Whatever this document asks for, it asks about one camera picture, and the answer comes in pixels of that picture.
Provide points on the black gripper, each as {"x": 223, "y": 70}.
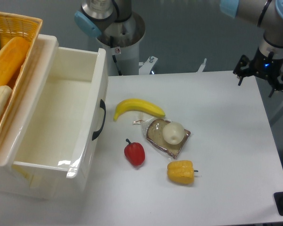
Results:
{"x": 265, "y": 65}

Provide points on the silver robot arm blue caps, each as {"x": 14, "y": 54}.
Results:
{"x": 265, "y": 14}

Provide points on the white pear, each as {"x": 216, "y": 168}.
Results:
{"x": 173, "y": 133}

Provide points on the bagged brown bread slice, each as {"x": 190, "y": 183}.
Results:
{"x": 152, "y": 131}

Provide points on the yellow bell pepper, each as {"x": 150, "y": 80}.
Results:
{"x": 181, "y": 172}

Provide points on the yellow banana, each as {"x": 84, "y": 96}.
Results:
{"x": 140, "y": 105}

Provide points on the red bell pepper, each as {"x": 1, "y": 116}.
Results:
{"x": 134, "y": 152}

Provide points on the white plastic drawer box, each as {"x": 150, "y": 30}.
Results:
{"x": 46, "y": 149}

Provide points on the yellow woven basket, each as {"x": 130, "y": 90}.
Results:
{"x": 14, "y": 25}

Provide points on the orange baguette loaf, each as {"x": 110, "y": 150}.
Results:
{"x": 12, "y": 56}

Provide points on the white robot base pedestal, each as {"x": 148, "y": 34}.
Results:
{"x": 117, "y": 28}

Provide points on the black drawer handle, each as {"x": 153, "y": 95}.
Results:
{"x": 100, "y": 121}

